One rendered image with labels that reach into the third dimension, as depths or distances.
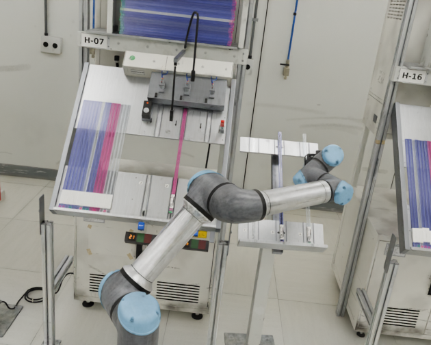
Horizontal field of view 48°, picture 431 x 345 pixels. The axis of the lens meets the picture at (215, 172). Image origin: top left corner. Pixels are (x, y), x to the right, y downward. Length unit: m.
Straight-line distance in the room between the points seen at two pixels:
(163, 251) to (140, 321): 0.23
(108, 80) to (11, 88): 1.96
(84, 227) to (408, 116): 1.62
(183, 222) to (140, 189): 0.60
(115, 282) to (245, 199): 0.46
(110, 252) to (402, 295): 1.46
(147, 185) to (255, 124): 1.94
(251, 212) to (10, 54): 3.04
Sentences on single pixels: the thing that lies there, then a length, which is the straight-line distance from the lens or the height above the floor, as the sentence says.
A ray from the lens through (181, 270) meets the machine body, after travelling 2.45.
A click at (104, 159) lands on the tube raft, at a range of 2.10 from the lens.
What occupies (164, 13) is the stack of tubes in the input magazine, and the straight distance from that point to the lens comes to 2.23.
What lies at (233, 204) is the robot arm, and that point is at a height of 1.05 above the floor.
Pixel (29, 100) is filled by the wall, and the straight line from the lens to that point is 4.14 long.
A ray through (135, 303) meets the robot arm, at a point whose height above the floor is 0.78.
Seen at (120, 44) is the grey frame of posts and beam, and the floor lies 1.34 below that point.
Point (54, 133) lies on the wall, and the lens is 4.13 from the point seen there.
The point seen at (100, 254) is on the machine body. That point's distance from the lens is 2.48.
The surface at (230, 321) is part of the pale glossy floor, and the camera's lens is 2.66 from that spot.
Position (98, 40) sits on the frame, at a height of 1.35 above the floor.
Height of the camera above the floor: 1.61
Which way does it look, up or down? 20 degrees down
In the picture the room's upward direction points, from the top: 6 degrees clockwise
